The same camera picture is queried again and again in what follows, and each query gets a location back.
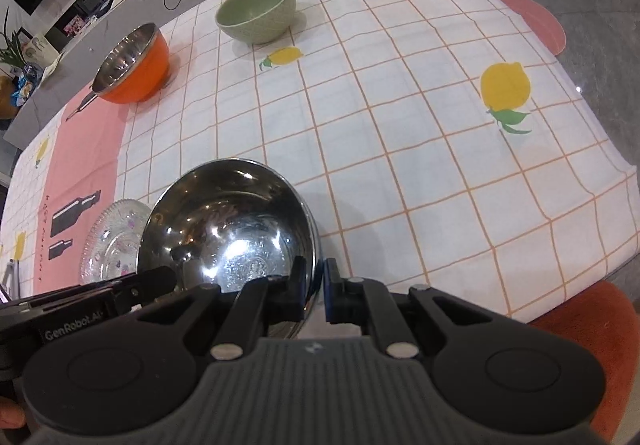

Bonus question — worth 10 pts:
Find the blue steel bowl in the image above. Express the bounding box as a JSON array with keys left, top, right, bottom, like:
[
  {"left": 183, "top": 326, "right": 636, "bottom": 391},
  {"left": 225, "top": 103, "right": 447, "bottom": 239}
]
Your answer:
[{"left": 135, "top": 158, "right": 322, "bottom": 339}]

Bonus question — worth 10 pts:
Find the golden vase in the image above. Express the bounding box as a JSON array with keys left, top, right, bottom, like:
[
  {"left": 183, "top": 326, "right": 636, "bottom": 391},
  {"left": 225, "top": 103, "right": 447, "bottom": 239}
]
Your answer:
[{"left": 0, "top": 74, "right": 22, "bottom": 121}]

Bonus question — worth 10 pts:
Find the lemon print checked tablecloth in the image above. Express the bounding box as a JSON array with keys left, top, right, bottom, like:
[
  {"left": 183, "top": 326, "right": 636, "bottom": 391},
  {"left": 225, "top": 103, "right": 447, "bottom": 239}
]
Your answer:
[{"left": 0, "top": 0, "right": 632, "bottom": 326}]

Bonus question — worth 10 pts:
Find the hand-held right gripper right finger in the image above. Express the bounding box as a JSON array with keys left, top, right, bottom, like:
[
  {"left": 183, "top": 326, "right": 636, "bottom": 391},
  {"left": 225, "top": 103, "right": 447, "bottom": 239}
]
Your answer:
[{"left": 324, "top": 258, "right": 482, "bottom": 361}]

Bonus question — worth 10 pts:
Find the cream tote bag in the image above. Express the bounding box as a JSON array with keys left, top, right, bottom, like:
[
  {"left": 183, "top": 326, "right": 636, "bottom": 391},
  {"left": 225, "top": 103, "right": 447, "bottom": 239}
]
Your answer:
[{"left": 21, "top": 36, "right": 59, "bottom": 72}]

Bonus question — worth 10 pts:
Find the orange round chair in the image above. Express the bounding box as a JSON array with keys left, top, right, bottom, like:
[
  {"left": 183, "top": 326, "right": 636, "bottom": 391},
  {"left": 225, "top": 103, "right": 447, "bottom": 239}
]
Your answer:
[{"left": 529, "top": 279, "right": 640, "bottom": 445}]

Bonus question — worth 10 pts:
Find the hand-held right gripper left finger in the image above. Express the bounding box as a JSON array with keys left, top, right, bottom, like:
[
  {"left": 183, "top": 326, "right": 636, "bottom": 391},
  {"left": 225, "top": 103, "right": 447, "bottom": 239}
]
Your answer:
[{"left": 131, "top": 255, "right": 308, "bottom": 361}]

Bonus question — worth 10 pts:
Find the person's left hand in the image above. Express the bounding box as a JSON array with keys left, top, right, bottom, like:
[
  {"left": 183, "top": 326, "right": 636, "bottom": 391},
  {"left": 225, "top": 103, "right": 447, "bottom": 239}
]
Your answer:
[{"left": 0, "top": 398, "right": 26, "bottom": 429}]

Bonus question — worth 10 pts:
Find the clear glass plate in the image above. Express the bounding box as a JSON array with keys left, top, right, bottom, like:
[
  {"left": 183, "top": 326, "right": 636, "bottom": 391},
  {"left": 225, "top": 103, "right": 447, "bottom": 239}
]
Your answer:
[{"left": 79, "top": 198, "right": 153, "bottom": 287}]

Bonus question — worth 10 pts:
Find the orange steel bowl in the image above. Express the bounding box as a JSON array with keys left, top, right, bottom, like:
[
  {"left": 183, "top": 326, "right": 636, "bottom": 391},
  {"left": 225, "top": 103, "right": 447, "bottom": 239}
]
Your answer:
[{"left": 91, "top": 23, "right": 171, "bottom": 104}]

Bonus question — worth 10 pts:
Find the green ceramic bowl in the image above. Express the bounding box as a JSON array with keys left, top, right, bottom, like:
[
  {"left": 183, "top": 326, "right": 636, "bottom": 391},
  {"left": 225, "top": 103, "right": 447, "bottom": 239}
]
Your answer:
[{"left": 214, "top": 0, "right": 297, "bottom": 46}]

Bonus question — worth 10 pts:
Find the blue snack bag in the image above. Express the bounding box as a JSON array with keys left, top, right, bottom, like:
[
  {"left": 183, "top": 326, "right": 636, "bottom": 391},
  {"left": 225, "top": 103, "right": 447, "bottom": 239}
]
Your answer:
[{"left": 9, "top": 64, "right": 44, "bottom": 106}]

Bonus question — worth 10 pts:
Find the pink bottle print placemat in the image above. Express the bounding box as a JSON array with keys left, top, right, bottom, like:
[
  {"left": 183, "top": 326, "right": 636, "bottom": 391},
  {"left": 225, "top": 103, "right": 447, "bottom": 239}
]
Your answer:
[{"left": 34, "top": 84, "right": 129, "bottom": 297}]

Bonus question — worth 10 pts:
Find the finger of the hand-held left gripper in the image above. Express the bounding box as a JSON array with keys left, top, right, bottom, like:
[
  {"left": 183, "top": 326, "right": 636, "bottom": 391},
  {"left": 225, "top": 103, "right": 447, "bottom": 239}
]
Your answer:
[{"left": 79, "top": 266, "right": 179, "bottom": 314}]

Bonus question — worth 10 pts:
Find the pink round chair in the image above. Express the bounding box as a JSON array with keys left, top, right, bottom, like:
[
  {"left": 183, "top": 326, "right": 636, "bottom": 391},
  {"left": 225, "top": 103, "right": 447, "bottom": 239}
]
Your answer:
[{"left": 489, "top": 0, "right": 569, "bottom": 58}]

